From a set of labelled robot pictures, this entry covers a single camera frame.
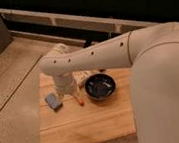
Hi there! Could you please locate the white ceramic cup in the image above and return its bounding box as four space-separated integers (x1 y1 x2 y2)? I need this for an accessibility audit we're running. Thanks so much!
55 79 77 95

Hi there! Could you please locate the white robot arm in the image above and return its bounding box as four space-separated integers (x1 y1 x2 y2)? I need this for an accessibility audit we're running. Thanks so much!
39 22 179 143

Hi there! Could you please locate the black bowl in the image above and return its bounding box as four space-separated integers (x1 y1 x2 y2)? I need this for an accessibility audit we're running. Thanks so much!
84 73 116 101

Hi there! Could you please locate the orange carrot toy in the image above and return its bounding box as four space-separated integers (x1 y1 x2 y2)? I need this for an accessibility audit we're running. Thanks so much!
73 92 84 106

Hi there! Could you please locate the blue-grey sponge block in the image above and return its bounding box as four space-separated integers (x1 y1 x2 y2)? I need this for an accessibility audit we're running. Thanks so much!
44 93 63 111

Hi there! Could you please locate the wooden table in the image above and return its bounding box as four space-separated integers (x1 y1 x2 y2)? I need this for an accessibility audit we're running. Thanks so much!
38 68 136 143

